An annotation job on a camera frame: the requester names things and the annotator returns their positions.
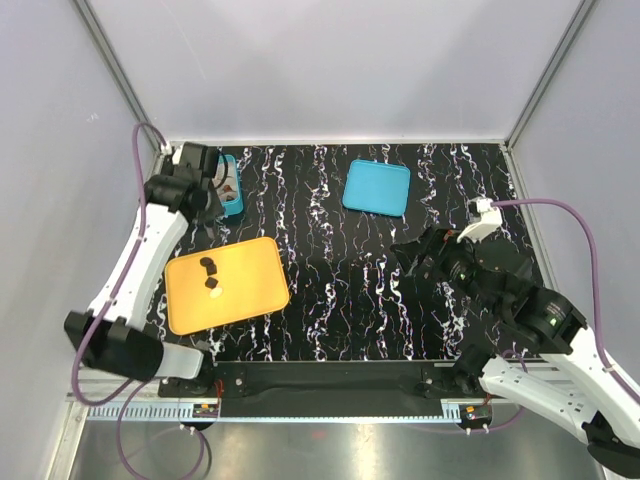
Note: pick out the teal chocolate box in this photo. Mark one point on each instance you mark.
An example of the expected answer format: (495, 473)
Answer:
(227, 183)

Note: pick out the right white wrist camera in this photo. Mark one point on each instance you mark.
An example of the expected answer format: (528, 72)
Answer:
(485, 220)

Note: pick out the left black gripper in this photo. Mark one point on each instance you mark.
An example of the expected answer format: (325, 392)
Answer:
(215, 209)

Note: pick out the teal box lid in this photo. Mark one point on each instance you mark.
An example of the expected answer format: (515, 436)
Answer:
(377, 188)

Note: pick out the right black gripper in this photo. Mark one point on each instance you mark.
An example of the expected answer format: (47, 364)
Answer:
(437, 244)

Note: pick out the metal tongs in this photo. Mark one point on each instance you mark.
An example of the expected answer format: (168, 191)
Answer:
(210, 231)

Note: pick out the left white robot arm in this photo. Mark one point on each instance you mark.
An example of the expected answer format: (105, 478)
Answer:
(109, 335)

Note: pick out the yellow plastic tray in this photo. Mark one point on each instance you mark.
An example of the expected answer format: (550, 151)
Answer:
(250, 273)

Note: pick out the aluminium frame rail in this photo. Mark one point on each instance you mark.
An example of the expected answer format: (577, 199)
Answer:
(96, 31)

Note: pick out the white round chocolate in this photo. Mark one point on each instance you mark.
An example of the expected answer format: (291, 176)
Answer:
(217, 294)

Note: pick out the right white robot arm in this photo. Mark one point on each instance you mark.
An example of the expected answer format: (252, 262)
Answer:
(499, 279)

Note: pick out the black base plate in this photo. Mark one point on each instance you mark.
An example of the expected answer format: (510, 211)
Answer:
(407, 390)

